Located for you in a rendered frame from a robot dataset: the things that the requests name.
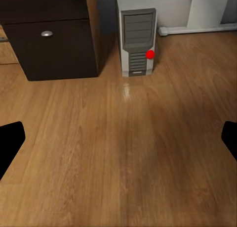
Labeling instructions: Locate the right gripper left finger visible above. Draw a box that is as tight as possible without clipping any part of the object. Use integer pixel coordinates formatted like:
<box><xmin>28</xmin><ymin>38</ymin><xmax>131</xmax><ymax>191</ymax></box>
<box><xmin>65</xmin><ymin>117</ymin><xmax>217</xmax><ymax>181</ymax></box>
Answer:
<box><xmin>0</xmin><ymin>121</ymin><xmax>26</xmax><ymax>180</ymax></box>

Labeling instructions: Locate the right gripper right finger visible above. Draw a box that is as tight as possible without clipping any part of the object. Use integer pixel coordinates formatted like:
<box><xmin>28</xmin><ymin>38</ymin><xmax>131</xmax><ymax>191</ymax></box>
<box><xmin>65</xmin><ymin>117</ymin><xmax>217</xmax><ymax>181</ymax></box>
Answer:
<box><xmin>221</xmin><ymin>121</ymin><xmax>237</xmax><ymax>161</ymax></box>

